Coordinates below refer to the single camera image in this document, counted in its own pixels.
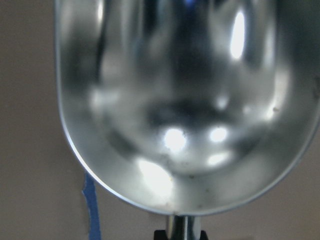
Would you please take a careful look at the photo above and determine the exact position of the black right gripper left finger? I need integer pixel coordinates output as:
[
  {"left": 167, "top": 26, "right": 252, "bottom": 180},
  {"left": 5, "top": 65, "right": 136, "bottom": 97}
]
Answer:
[{"left": 153, "top": 230, "right": 168, "bottom": 240}]

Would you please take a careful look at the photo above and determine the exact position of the metal ice scoop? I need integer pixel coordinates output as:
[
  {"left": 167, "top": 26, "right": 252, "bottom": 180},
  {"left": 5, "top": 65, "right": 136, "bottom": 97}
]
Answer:
[{"left": 54, "top": 0, "right": 320, "bottom": 240}]

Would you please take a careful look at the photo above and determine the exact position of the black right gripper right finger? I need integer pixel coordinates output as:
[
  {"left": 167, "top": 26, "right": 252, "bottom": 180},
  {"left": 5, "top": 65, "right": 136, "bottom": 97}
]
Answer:
[{"left": 199, "top": 230, "right": 208, "bottom": 240}]

